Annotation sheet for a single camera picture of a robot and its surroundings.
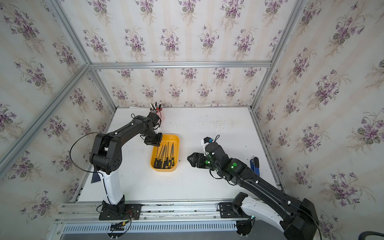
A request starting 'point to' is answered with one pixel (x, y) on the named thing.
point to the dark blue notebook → (95, 177)
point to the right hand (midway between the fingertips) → (194, 159)
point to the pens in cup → (157, 108)
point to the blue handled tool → (254, 163)
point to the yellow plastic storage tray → (165, 157)
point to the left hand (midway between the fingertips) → (161, 145)
